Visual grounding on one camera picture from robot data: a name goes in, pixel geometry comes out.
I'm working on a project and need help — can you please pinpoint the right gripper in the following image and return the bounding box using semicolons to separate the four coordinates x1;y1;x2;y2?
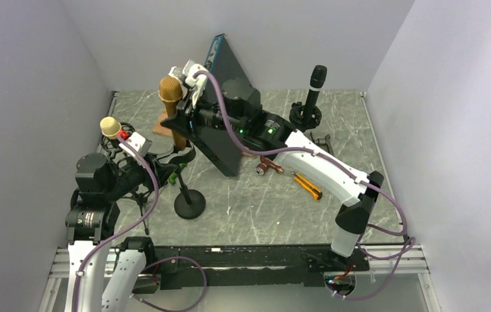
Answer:
161;84;247;138

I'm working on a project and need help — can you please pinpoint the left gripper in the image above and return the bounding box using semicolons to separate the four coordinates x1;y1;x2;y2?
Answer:
105;151;178;200

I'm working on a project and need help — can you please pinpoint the dark gold microphone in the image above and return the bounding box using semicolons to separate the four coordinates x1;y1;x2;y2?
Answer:
159;75;187;151

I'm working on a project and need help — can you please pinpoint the black round-base mic stand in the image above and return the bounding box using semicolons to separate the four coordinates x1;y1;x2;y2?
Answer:
174;165;206;220

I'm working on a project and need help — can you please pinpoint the light gold microphone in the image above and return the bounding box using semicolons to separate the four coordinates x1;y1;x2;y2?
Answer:
100;116;122;140

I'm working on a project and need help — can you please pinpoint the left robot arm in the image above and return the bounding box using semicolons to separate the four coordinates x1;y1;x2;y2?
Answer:
65;143;195;311

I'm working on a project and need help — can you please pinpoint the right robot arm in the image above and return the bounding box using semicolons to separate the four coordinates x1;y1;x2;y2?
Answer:
159;76;380;270

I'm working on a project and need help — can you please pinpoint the black round-base stand rear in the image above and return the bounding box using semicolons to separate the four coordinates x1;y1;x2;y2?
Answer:
289;101;322;132

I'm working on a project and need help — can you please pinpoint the black microphone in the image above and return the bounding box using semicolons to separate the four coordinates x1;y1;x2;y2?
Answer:
304;65;327;115

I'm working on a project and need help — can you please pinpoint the green plastic tap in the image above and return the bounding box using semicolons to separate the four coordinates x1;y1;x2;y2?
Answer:
168;172;178;185

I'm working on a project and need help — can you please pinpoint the wooden board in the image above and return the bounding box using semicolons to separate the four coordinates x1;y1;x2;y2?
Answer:
152;110;172;137

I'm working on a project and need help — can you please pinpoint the red brown tap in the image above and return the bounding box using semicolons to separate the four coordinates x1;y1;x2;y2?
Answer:
255;156;284;176

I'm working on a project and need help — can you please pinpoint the dark metal tap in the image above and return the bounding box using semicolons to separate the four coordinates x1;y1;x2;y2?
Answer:
309;131;335;156

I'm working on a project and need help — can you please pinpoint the yellow utility knife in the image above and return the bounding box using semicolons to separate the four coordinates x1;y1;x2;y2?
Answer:
290;172;323;202

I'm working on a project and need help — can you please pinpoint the blue network switch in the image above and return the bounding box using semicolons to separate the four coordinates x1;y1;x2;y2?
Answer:
191;33;261;177

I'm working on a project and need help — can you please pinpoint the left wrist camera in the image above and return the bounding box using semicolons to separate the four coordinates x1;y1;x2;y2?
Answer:
119;132;152;159

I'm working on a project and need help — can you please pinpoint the white bracket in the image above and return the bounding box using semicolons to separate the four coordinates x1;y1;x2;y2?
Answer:
168;66;185;82

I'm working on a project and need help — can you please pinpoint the black tripod shock-mount stand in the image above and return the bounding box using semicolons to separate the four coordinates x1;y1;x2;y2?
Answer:
100;122;153;217

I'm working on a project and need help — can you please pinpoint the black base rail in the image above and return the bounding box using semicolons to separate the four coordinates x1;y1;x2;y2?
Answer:
145;244;370;290

